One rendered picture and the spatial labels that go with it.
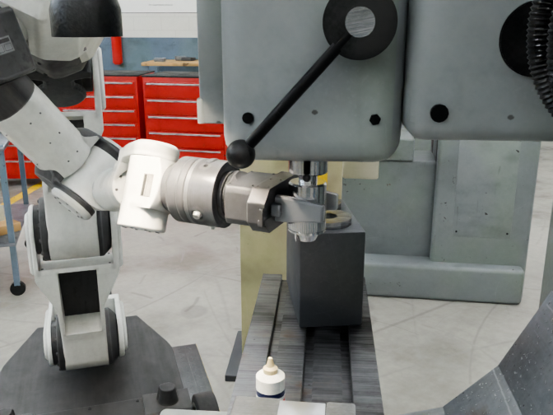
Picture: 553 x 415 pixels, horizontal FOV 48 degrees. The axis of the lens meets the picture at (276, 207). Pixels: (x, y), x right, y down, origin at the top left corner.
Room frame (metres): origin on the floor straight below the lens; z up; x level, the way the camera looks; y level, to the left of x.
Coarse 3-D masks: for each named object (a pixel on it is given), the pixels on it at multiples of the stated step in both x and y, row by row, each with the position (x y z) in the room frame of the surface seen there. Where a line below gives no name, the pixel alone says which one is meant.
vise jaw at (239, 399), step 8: (240, 400) 0.66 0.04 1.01; (248, 400) 0.66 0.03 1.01; (256, 400) 0.66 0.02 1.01; (264, 400) 0.66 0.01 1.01; (272, 400) 0.66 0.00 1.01; (280, 400) 0.66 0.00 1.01; (232, 408) 0.65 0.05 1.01; (240, 408) 0.65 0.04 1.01; (248, 408) 0.65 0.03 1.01; (256, 408) 0.65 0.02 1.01; (264, 408) 0.65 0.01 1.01; (272, 408) 0.65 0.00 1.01
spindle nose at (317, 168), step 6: (294, 162) 0.73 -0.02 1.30; (300, 162) 0.72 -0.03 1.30; (312, 162) 0.72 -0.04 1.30; (318, 162) 0.72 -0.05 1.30; (324, 162) 0.73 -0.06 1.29; (294, 168) 0.73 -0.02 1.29; (300, 168) 0.72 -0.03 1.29; (312, 168) 0.72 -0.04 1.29; (318, 168) 0.72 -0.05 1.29; (324, 168) 0.73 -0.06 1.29; (294, 174) 0.73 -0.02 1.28; (300, 174) 0.72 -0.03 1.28; (312, 174) 0.72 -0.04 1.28; (318, 174) 0.72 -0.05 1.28; (324, 174) 0.73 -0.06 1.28
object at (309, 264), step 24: (336, 216) 1.13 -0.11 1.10; (288, 240) 1.24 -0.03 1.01; (336, 240) 1.07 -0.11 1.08; (360, 240) 1.07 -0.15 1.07; (288, 264) 1.24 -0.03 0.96; (312, 264) 1.06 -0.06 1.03; (336, 264) 1.07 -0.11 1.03; (360, 264) 1.07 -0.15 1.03; (312, 288) 1.06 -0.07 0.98; (336, 288) 1.07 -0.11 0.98; (360, 288) 1.07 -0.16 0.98; (312, 312) 1.06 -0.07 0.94; (336, 312) 1.07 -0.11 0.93; (360, 312) 1.07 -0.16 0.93
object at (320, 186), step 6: (294, 180) 0.74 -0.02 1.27; (318, 180) 0.74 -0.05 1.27; (324, 180) 0.74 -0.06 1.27; (294, 186) 0.73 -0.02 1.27; (300, 186) 0.72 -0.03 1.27; (306, 186) 0.72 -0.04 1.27; (312, 186) 0.72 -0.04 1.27; (318, 186) 0.72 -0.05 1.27; (324, 186) 0.73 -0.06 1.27; (294, 192) 0.73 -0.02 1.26; (300, 192) 0.72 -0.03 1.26; (306, 192) 0.72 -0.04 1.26; (312, 192) 0.72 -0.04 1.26; (318, 192) 0.72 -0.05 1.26
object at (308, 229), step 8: (312, 200) 0.72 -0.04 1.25; (320, 200) 0.72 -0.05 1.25; (288, 224) 0.74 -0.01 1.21; (296, 224) 0.72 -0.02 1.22; (304, 224) 0.72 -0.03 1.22; (312, 224) 0.72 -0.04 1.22; (320, 224) 0.73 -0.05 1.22; (296, 232) 0.72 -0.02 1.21; (304, 232) 0.72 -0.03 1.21; (312, 232) 0.72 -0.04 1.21; (320, 232) 0.73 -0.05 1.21
